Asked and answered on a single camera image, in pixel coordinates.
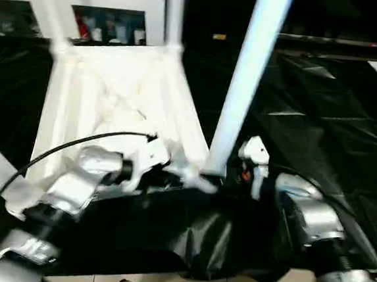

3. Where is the black work mat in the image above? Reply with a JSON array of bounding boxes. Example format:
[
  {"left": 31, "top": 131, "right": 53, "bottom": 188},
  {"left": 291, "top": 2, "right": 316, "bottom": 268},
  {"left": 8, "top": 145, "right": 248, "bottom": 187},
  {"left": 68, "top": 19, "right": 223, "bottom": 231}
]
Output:
[{"left": 0, "top": 26, "right": 377, "bottom": 282}]

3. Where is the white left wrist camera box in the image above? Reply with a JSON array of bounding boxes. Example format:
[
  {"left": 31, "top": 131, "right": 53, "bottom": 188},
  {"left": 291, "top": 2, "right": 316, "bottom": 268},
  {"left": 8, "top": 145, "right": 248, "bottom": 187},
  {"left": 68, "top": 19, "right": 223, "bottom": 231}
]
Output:
[{"left": 121, "top": 134, "right": 175, "bottom": 196}]

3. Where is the white plastic table top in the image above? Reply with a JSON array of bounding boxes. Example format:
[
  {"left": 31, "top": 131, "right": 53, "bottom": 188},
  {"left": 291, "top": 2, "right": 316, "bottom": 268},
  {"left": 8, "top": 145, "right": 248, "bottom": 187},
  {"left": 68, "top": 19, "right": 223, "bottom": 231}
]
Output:
[{"left": 11, "top": 31, "right": 232, "bottom": 231}]

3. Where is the silver metal rail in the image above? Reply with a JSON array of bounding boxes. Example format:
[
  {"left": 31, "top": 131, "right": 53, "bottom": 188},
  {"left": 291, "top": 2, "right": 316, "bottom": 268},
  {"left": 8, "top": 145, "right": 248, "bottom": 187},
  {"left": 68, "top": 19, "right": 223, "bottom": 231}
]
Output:
[{"left": 276, "top": 34, "right": 377, "bottom": 54}]

